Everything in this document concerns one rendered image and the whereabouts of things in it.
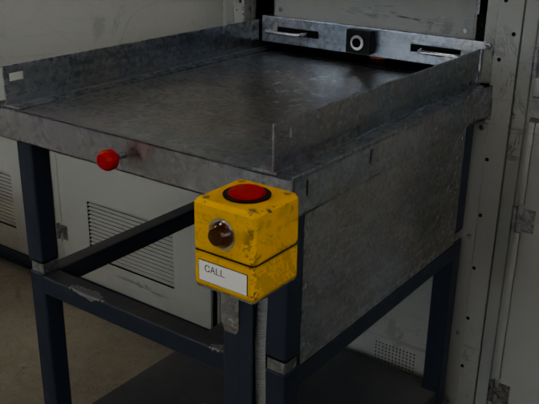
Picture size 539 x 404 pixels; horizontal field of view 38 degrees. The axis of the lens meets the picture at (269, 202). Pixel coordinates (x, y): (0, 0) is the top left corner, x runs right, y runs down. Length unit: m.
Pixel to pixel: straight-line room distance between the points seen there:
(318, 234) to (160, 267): 1.17
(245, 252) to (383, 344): 1.15
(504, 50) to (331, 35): 0.40
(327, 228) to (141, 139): 0.31
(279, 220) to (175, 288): 1.46
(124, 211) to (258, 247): 1.53
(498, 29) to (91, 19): 0.86
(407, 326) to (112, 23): 0.95
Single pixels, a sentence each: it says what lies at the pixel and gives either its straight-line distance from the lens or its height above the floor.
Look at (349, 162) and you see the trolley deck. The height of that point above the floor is 0.83.
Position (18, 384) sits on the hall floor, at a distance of 2.19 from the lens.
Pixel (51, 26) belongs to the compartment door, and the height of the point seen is 0.91.
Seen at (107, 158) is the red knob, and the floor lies 0.83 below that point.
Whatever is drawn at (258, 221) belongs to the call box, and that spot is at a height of 0.89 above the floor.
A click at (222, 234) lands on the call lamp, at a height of 0.88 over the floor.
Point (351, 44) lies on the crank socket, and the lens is 1.73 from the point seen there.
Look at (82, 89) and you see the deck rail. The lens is 1.50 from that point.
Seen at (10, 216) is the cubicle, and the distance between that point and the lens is 2.75.
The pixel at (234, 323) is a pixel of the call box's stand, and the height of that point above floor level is 0.76.
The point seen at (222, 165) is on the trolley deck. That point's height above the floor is 0.84.
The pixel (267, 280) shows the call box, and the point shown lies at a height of 0.82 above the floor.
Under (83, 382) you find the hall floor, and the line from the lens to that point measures 2.16.
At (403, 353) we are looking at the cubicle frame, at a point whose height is 0.20.
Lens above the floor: 1.19
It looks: 21 degrees down
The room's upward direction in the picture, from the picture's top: 1 degrees clockwise
